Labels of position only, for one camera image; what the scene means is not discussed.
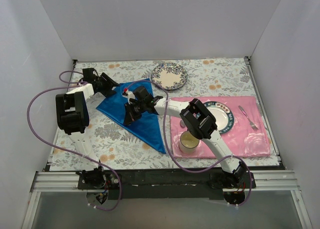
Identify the aluminium frame rail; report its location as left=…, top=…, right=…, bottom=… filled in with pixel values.
left=23, top=169, right=312, bottom=229

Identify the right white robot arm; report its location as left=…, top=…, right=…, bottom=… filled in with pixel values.
left=122, top=86, right=248, bottom=188

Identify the green rimmed white plate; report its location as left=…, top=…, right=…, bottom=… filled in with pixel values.
left=204, top=101, right=235, bottom=135

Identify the silver spoon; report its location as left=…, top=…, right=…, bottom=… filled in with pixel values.
left=180, top=121, right=186, bottom=128

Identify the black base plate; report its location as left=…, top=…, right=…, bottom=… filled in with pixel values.
left=76, top=167, right=256, bottom=203

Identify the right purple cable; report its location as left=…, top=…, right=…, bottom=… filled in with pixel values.
left=123, top=80, right=253, bottom=207

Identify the pink placemat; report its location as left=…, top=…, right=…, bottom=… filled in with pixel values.
left=168, top=95, right=271, bottom=160

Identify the cream enamel mug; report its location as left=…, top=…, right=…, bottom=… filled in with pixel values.
left=179, top=131, right=200, bottom=155

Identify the blue cloth napkin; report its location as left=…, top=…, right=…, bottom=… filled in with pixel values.
left=96, top=78, right=166, bottom=154

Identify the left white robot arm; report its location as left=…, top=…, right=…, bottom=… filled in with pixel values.
left=55, top=68, right=120, bottom=171

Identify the blue floral plate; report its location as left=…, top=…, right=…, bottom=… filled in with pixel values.
left=150, top=62, right=188, bottom=91

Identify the silver fork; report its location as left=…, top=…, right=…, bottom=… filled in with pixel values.
left=238, top=105, right=258, bottom=131

